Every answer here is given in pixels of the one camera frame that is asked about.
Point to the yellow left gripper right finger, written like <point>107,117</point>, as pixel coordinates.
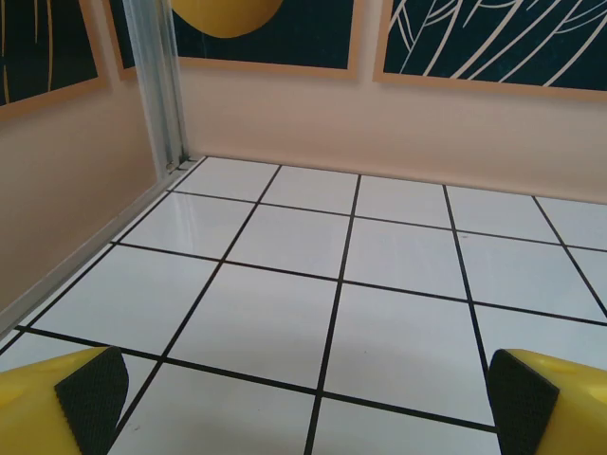
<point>569,407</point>

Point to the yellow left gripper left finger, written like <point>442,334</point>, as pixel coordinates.
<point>33,407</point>

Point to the aluminium frame post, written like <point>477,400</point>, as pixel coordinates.
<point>156,71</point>

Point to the wall panel gold oval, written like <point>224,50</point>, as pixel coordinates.
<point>308,33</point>

